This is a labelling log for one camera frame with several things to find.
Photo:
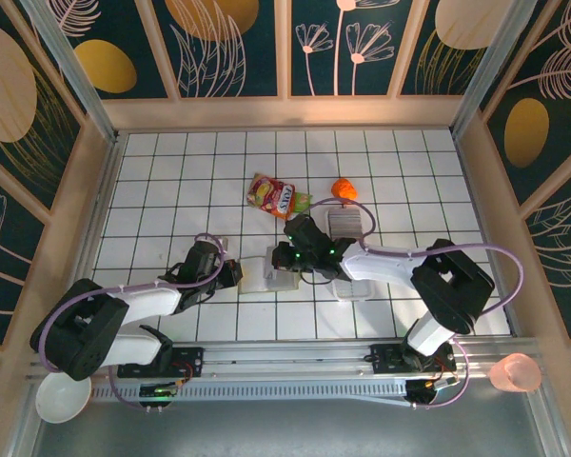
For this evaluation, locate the orange crumpled ball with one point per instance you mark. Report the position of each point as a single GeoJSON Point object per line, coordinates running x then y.
{"type": "Point", "coordinates": [343, 189]}

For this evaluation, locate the striped cloth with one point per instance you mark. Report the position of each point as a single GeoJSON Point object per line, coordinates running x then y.
{"type": "Point", "coordinates": [354, 295]}

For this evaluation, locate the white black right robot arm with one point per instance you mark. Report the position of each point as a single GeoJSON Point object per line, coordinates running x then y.
{"type": "Point", "coordinates": [376, 266]}

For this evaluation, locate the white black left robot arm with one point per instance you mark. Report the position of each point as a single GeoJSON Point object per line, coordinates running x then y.
{"type": "Point", "coordinates": [147, 300]}

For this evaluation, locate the pink plastic cup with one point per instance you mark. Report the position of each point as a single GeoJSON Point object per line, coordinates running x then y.
{"type": "Point", "coordinates": [514, 373]}

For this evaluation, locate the red yellow candy bag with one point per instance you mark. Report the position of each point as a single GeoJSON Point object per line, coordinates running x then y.
{"type": "Point", "coordinates": [271, 195]}

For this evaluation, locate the stack of plastic cards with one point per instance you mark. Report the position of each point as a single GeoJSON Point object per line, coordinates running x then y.
{"type": "Point", "coordinates": [345, 224]}

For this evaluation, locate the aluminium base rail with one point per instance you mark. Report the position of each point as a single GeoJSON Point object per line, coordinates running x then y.
{"type": "Point", "coordinates": [285, 357]}

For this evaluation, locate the small green sachet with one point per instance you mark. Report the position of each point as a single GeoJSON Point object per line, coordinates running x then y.
{"type": "Point", "coordinates": [303, 202]}

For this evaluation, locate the white bowl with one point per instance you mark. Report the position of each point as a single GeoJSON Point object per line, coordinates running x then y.
{"type": "Point", "coordinates": [62, 400]}

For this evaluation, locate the aluminium side rail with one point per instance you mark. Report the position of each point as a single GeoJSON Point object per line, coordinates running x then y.
{"type": "Point", "coordinates": [97, 219]}

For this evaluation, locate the aluminium frame post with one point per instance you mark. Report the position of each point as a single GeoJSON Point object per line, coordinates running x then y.
{"type": "Point", "coordinates": [492, 71]}
{"type": "Point", "coordinates": [73, 71]}

